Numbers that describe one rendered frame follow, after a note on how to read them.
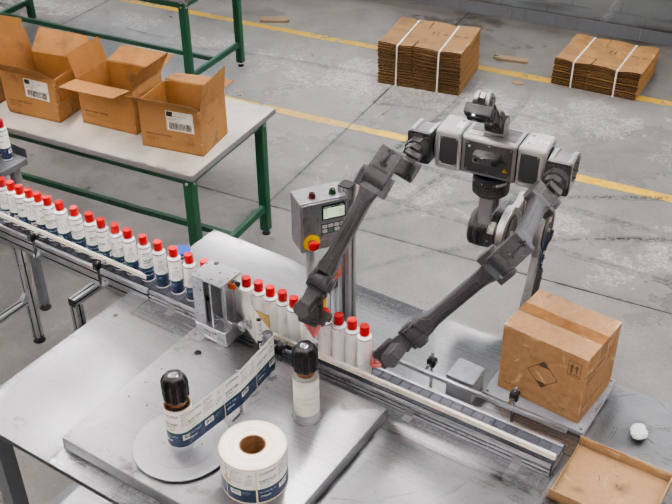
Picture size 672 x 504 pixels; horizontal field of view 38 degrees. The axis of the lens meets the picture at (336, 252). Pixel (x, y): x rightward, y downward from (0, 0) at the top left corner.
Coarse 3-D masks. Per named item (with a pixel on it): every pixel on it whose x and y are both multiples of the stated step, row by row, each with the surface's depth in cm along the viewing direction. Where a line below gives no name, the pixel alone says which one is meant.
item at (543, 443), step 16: (192, 304) 364; (336, 368) 334; (400, 384) 327; (432, 400) 321; (448, 400) 320; (448, 416) 314; (480, 416) 314; (480, 432) 309; (512, 432) 308; (528, 432) 308; (544, 448) 303; (560, 448) 303
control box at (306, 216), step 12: (300, 192) 315; (324, 192) 315; (336, 192) 315; (300, 204) 309; (312, 204) 310; (324, 204) 311; (300, 216) 311; (312, 216) 312; (300, 228) 314; (312, 228) 315; (300, 240) 317; (324, 240) 319
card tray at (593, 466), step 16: (576, 448) 309; (592, 448) 308; (608, 448) 304; (576, 464) 303; (592, 464) 303; (608, 464) 303; (624, 464) 303; (640, 464) 300; (560, 480) 298; (576, 480) 298; (592, 480) 298; (608, 480) 298; (624, 480) 298; (640, 480) 298; (656, 480) 298; (560, 496) 290; (576, 496) 293; (592, 496) 293; (608, 496) 293; (624, 496) 293; (640, 496) 292; (656, 496) 292
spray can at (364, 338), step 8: (360, 328) 320; (368, 328) 320; (360, 336) 322; (368, 336) 322; (360, 344) 322; (368, 344) 322; (360, 352) 324; (368, 352) 324; (360, 360) 326; (368, 360) 326; (360, 368) 328; (368, 368) 328
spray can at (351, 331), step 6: (348, 318) 324; (354, 318) 324; (348, 324) 323; (354, 324) 323; (348, 330) 324; (354, 330) 324; (348, 336) 325; (354, 336) 324; (348, 342) 326; (354, 342) 326; (348, 348) 328; (354, 348) 327; (348, 354) 329; (354, 354) 329; (348, 360) 331; (354, 360) 330; (354, 366) 332
